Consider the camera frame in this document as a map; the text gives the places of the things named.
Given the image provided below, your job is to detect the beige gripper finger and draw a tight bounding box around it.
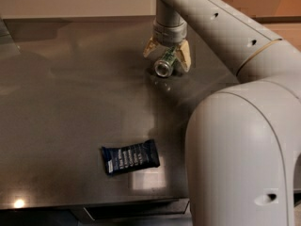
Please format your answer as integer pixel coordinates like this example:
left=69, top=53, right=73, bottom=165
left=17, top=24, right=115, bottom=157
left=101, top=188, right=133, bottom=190
left=176, top=40, right=191, bottom=73
left=143, top=37, right=158, bottom=57

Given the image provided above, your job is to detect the green soda can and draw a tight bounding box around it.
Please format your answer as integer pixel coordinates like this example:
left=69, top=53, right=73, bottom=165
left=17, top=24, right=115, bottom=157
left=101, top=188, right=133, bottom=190
left=154, top=47, right=176, bottom=78

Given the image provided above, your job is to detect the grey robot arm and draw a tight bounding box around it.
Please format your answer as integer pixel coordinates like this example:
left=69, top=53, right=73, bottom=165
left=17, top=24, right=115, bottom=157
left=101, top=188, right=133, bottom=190
left=145, top=0, right=301, bottom=226

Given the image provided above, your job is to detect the blue snack bar wrapper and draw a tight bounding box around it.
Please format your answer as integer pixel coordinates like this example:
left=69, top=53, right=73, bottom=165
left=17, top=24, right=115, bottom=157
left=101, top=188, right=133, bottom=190
left=101, top=139, right=160, bottom=175

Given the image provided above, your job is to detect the microwave under counter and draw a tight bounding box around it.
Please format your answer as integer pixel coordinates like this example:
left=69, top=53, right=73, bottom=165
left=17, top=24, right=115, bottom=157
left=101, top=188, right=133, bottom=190
left=70, top=198, right=189, bottom=224

